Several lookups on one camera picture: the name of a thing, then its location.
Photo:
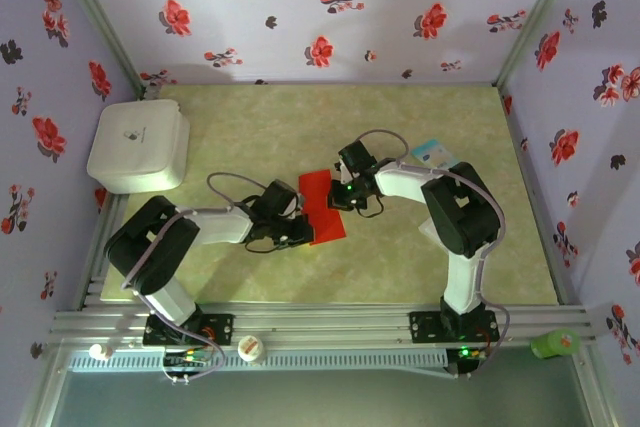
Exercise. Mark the red paper sheet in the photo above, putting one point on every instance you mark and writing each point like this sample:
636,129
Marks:
325,227

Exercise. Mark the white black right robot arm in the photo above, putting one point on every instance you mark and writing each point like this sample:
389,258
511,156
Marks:
405,184

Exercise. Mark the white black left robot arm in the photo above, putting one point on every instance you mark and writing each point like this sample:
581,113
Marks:
220,229

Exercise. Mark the blue snack packet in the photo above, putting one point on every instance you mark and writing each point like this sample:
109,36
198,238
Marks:
430,151

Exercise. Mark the clear plastic bag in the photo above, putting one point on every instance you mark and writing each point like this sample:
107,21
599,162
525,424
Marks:
427,232

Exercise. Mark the white jar with red label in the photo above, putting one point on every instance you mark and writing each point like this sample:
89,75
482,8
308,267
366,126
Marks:
250,348

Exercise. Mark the white plastic container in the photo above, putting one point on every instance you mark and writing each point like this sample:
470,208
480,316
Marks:
135,137

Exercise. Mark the green plastic cup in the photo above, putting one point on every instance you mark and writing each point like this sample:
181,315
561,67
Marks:
555,343

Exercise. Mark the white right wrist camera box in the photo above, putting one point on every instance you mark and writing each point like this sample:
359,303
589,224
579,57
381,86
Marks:
344,172

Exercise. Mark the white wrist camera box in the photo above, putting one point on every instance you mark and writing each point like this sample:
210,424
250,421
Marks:
344,172
292,207

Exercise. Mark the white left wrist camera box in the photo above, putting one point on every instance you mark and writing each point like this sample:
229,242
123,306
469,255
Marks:
292,207

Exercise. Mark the aluminium mounting rail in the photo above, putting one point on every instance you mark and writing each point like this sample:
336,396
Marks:
325,322

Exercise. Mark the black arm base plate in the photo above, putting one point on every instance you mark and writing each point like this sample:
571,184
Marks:
222,329
422,327

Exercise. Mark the aluminium corner post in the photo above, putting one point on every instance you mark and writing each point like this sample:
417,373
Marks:
102,22
534,22

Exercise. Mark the aluminium lower frame bar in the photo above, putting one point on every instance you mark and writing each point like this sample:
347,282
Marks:
44,387
592,387

